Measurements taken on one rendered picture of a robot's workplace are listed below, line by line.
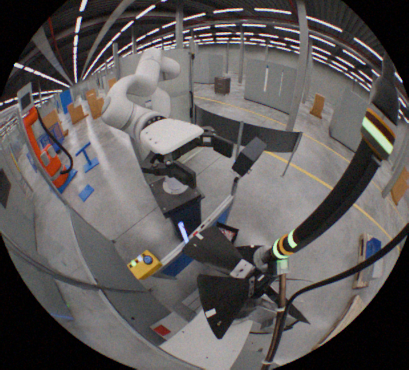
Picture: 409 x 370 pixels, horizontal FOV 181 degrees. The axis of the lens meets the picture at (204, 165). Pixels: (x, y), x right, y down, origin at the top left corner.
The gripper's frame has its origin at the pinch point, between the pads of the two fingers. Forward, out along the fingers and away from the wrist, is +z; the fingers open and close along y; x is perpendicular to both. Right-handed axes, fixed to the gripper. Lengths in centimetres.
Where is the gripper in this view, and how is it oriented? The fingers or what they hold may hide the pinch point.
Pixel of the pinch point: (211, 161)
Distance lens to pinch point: 22.6
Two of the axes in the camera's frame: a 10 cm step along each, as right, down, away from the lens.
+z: 7.5, 4.4, -4.8
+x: 0.0, -7.4, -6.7
